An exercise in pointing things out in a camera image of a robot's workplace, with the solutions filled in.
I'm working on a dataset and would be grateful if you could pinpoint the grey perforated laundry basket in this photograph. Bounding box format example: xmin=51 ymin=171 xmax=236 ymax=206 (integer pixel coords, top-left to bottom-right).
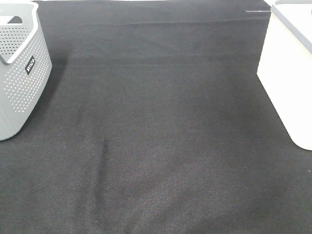
xmin=0 ymin=0 xmax=52 ymax=140

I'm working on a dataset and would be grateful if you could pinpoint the white plastic storage bin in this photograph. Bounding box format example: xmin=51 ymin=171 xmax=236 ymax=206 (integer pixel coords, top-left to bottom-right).
xmin=257 ymin=0 xmax=312 ymax=150

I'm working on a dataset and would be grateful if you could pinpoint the black fabric table cover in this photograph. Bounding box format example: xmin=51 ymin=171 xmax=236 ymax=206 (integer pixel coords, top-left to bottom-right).
xmin=0 ymin=0 xmax=312 ymax=234

